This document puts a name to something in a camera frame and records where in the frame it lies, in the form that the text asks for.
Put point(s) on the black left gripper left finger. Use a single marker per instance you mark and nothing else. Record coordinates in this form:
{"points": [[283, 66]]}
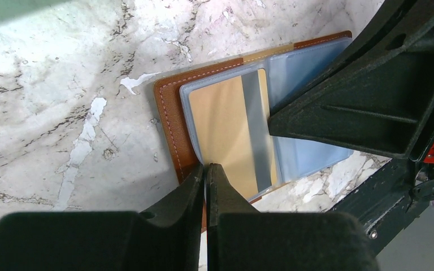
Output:
{"points": [[165, 236]]}

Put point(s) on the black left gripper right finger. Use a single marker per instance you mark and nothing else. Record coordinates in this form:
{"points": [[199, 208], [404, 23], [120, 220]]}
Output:
{"points": [[239, 237]]}

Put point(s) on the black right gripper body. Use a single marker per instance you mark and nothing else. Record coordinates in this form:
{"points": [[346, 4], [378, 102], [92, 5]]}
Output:
{"points": [[392, 197]]}

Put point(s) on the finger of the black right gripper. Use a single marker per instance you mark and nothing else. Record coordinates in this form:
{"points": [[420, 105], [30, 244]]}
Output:
{"points": [[382, 103]]}

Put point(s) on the brown leather card holder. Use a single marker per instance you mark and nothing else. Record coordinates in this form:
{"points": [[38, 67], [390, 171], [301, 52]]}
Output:
{"points": [[288, 69]]}

